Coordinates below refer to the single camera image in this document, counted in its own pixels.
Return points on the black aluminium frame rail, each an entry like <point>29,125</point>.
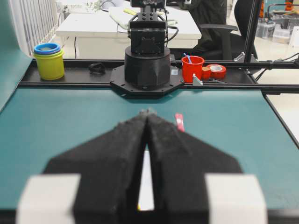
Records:
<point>239,76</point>

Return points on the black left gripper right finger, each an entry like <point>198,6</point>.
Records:
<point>179,162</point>

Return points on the red plastic cup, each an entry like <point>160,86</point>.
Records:
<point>188,69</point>

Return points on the green table mat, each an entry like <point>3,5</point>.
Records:
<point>37,124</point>

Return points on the blue straw in cup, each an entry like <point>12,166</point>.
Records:
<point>188,57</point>

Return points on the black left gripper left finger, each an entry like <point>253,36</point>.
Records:
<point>110,166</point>

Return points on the small red cylinder block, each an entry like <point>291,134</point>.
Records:
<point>206,73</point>

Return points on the black office chair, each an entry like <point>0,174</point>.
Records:
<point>220,41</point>

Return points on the white desk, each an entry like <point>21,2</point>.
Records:
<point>97,36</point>

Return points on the blue stacked cup rim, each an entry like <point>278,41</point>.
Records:
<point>47,48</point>

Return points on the red tape roll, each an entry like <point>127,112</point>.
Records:
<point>217,71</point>

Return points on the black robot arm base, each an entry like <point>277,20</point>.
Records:
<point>147,68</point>

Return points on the yellow-green stacked cup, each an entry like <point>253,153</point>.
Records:
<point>50,67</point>

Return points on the black cable clip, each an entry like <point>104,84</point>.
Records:
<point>97,68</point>

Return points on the silver corner bracket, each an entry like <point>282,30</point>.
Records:
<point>197,79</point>

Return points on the red label strip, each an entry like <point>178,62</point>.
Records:
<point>179,121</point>

